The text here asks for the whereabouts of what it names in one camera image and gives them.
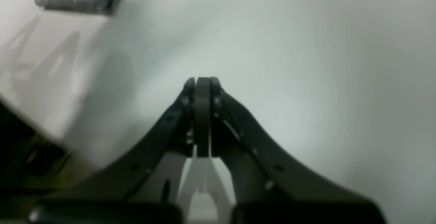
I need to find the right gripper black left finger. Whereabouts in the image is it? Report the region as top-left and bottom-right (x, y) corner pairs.
(29, 77), (205, 224)

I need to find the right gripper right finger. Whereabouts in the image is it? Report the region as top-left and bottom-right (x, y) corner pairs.
(204, 77), (386, 224)

